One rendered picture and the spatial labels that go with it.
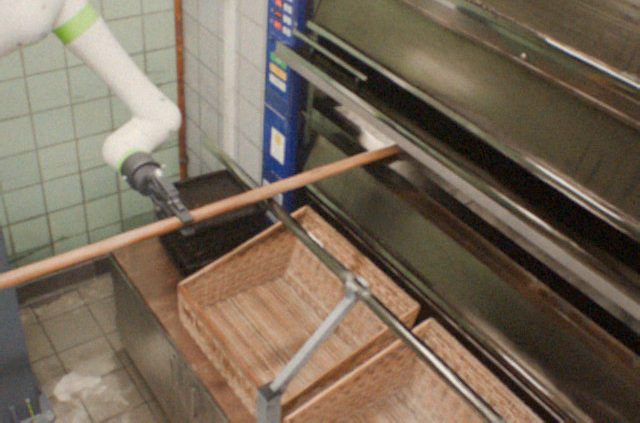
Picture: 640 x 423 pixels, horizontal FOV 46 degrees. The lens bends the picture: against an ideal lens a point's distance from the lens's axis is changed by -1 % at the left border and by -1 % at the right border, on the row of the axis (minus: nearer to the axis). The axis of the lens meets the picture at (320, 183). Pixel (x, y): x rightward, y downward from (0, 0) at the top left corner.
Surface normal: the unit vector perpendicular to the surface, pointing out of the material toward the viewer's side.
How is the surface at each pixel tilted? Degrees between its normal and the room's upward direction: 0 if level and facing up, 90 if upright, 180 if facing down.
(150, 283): 0
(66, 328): 0
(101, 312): 0
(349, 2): 70
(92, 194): 90
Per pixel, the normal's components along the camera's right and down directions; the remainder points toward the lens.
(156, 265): 0.07, -0.82
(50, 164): 0.58, 0.50
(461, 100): -0.74, -0.02
